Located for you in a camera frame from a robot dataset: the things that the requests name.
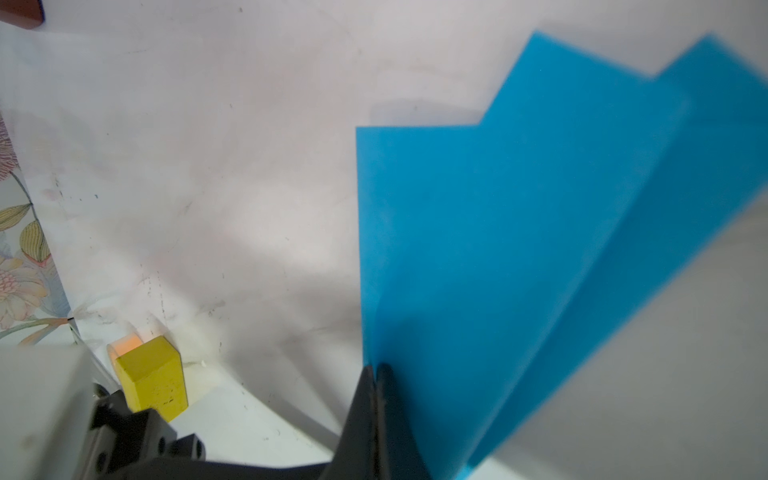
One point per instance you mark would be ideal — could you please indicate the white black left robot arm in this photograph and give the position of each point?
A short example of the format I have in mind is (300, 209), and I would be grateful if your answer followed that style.
(47, 398)

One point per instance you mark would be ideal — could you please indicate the yellow cylinder block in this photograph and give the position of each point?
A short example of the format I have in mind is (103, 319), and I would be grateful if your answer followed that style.
(150, 374)

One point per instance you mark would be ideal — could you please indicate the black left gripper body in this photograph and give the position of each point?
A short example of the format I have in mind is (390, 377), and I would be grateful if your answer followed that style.
(121, 444)

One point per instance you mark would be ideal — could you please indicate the blue square paper sheet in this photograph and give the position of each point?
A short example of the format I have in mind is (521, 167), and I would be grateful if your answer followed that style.
(495, 257)

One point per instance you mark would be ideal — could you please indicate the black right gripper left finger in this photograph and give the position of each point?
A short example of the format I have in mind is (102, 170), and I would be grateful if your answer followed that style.
(355, 454)

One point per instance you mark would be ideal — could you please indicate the brown wooden metronome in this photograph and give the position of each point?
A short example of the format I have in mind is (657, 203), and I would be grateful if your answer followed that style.
(24, 14)

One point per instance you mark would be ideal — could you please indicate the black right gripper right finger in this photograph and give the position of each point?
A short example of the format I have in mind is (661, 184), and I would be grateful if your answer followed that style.
(398, 457)

